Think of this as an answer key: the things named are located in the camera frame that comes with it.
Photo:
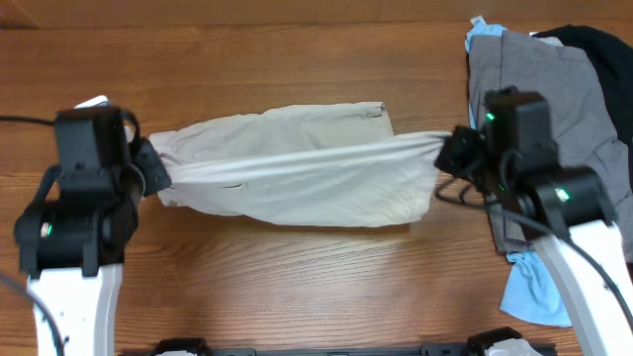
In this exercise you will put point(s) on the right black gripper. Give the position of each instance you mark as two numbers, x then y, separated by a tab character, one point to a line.
453	160

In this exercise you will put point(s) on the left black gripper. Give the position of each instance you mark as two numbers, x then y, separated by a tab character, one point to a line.
157	177

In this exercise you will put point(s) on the beige shorts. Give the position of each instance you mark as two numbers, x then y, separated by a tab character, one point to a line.
336	165

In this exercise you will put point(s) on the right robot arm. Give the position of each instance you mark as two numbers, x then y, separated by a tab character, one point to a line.
565	213

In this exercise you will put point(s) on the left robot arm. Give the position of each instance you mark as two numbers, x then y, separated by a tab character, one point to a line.
73	235

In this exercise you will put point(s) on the grey shorts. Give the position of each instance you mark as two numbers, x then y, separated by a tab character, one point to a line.
580	123

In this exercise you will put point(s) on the light blue garment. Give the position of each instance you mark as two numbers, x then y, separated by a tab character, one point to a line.
530	293

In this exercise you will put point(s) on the black garment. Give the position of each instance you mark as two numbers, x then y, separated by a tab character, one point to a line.
611	59

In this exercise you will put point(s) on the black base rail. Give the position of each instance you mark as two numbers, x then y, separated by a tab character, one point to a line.
507	340

